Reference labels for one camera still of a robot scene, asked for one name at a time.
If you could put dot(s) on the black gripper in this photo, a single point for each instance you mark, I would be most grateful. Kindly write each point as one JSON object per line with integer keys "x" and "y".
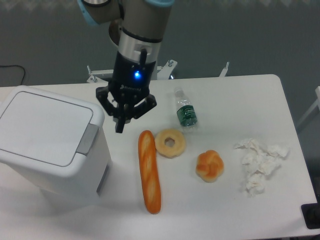
{"x": 129, "y": 85}

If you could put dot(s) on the white push-lid trash can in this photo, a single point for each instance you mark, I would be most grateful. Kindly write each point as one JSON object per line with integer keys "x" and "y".
{"x": 56, "y": 142}

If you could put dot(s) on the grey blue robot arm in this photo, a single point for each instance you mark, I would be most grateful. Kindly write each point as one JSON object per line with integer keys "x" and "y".
{"x": 141, "y": 26}

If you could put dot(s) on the green label water bottle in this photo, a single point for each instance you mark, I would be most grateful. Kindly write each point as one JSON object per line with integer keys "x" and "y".
{"x": 185, "y": 111}

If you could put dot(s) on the long orange baguette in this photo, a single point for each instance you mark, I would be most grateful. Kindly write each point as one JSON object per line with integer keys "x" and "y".
{"x": 150, "y": 182}

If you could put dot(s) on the round twisted bread roll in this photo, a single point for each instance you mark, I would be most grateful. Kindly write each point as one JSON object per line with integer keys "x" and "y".
{"x": 209, "y": 166}

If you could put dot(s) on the crumpled white tissue paper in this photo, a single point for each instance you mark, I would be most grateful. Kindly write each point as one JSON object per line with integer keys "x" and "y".
{"x": 259, "y": 163}

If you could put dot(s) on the black device at edge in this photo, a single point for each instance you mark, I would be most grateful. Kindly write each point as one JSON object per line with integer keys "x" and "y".
{"x": 311, "y": 215}

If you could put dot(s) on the pale ring donut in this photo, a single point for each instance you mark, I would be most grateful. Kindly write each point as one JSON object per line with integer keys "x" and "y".
{"x": 170, "y": 143}

